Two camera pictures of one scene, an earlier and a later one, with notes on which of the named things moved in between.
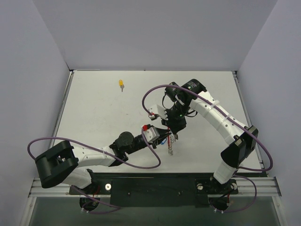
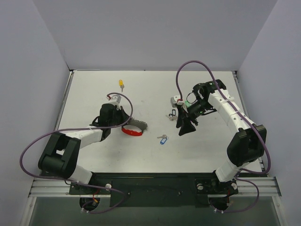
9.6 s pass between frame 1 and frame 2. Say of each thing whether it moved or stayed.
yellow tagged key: stayed
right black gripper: moved
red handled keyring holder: moved
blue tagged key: stayed
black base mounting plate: stayed
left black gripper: moved
